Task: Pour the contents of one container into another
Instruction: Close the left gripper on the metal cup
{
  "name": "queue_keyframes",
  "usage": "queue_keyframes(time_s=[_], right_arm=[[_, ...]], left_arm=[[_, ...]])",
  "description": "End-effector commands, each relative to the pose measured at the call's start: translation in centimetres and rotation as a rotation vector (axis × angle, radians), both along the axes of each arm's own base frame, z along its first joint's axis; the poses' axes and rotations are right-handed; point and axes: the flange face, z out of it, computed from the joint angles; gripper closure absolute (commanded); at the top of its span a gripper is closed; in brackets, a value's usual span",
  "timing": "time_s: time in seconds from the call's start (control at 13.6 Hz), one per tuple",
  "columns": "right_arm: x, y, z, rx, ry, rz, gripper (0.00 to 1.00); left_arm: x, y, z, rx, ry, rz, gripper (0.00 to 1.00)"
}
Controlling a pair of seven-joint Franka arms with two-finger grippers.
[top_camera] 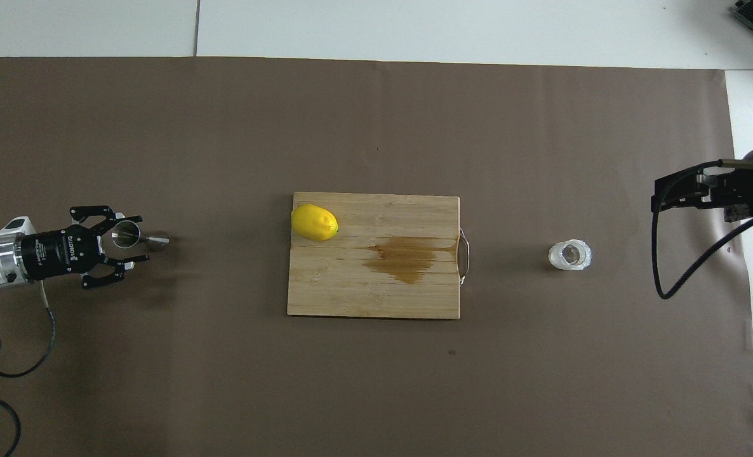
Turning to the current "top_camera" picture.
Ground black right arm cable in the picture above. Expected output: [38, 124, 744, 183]
[651, 159, 753, 300]

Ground wooden cutting board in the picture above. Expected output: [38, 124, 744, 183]
[287, 192, 471, 320]

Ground yellow lemon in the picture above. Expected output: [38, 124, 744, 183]
[291, 204, 340, 242]

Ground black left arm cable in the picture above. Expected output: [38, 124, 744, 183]
[0, 279, 57, 457]

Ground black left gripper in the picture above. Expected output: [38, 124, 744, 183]
[20, 204, 151, 291]

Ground steel double jigger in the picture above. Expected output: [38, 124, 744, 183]
[111, 218, 170, 253]

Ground brown paper table mat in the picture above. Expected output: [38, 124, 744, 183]
[0, 56, 753, 457]

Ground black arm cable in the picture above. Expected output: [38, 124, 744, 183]
[651, 159, 753, 300]
[0, 279, 57, 457]

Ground clear textured glass cup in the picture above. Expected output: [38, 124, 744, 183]
[548, 239, 592, 272]

